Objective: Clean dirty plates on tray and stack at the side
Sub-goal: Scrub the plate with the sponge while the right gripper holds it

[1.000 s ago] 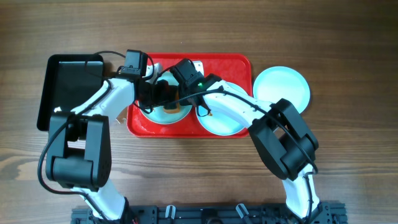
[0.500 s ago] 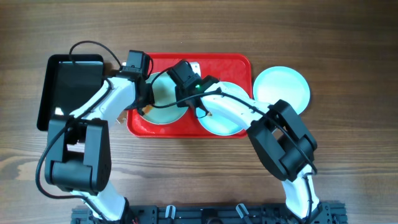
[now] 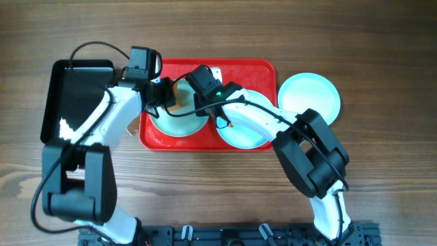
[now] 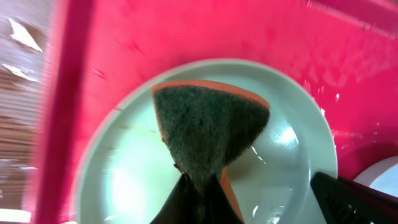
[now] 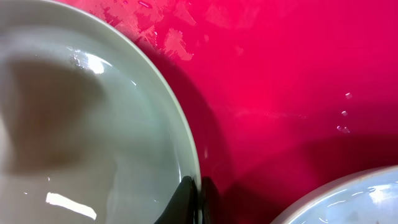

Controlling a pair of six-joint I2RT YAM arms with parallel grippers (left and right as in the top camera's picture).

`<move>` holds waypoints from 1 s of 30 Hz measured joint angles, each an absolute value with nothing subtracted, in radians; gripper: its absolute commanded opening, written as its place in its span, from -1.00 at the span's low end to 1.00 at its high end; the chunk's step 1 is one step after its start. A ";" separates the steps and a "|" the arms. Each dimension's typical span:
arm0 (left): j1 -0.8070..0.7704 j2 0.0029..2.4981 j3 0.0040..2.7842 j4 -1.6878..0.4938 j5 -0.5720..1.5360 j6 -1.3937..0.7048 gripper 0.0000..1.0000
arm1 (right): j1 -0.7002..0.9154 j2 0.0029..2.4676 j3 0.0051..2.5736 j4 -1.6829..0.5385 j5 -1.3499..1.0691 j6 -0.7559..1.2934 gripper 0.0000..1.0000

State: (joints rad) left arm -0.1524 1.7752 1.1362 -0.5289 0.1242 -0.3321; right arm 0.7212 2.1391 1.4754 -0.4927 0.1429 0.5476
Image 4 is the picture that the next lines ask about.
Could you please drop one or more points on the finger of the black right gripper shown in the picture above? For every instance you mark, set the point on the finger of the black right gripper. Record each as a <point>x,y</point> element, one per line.
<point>346,202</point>

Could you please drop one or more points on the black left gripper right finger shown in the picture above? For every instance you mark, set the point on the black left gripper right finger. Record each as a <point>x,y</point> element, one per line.
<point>218,209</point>

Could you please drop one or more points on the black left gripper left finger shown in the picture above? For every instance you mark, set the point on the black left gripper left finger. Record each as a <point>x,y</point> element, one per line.
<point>184,205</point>

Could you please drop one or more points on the light blue plate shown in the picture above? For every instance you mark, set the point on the light blue plate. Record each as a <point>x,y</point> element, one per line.
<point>127,172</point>
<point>381,176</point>

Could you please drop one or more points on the orange green sponge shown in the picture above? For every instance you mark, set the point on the orange green sponge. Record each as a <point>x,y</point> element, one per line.
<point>206,126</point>

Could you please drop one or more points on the red plastic tray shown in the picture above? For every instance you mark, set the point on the red plastic tray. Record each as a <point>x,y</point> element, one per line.
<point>343,52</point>

